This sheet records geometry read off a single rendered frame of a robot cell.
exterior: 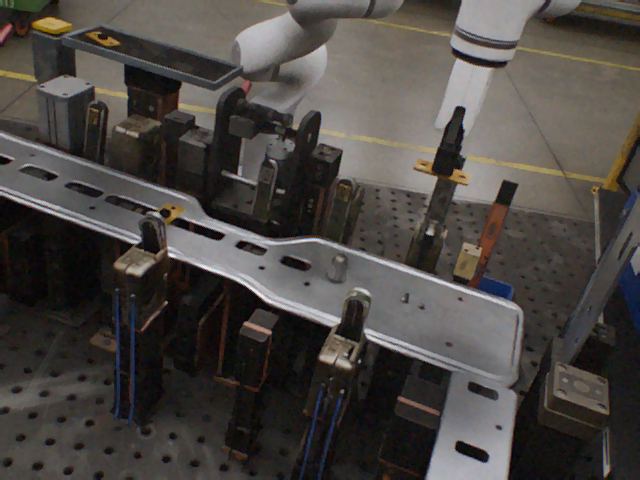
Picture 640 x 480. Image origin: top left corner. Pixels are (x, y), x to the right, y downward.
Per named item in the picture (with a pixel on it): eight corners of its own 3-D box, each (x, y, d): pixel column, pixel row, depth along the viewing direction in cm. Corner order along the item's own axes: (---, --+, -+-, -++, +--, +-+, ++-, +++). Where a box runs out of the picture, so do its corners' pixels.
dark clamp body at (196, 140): (157, 289, 148) (162, 139, 126) (186, 260, 158) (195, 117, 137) (199, 304, 146) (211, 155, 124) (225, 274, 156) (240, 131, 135)
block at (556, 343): (488, 497, 116) (549, 381, 99) (495, 447, 126) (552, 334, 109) (505, 504, 115) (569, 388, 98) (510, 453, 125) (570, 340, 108)
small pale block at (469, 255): (409, 392, 134) (460, 251, 113) (413, 380, 137) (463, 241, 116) (426, 398, 133) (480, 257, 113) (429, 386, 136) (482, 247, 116)
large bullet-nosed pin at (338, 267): (323, 285, 112) (330, 255, 108) (329, 276, 114) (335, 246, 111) (340, 291, 111) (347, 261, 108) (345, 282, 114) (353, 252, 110)
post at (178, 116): (158, 270, 153) (163, 114, 130) (169, 259, 157) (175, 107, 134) (176, 277, 152) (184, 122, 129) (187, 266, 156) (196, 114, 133)
